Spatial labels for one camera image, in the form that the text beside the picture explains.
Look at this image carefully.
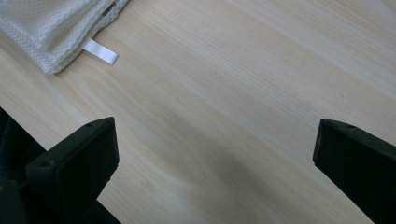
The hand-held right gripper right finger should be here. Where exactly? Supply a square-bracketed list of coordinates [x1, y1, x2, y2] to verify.
[312, 118, 396, 224]

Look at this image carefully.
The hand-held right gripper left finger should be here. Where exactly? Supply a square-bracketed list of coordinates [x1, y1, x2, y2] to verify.
[22, 117, 120, 224]

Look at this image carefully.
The white mesh laundry bag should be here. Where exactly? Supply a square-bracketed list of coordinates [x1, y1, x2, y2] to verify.
[0, 0, 130, 76]

